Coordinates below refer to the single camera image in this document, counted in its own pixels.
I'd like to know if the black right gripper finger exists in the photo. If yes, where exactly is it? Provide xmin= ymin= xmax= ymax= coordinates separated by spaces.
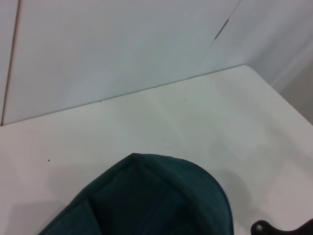
xmin=250 ymin=219 xmax=313 ymax=235

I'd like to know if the dark teal fabric bag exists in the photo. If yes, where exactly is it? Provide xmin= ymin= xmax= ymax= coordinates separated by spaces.
xmin=36 ymin=153 xmax=234 ymax=235

